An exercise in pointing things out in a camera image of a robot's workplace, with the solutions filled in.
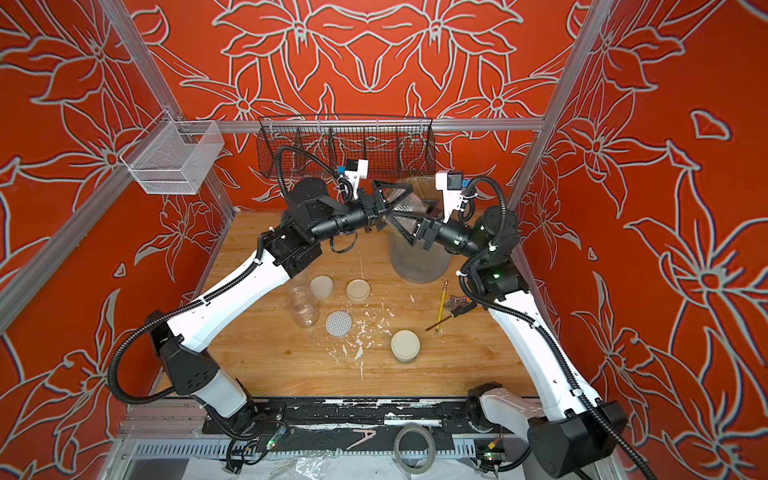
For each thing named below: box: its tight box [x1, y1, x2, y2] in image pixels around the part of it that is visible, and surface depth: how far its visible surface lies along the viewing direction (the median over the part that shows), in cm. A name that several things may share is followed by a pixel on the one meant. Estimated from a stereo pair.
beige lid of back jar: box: [346, 279, 371, 301], surface depth 97 cm
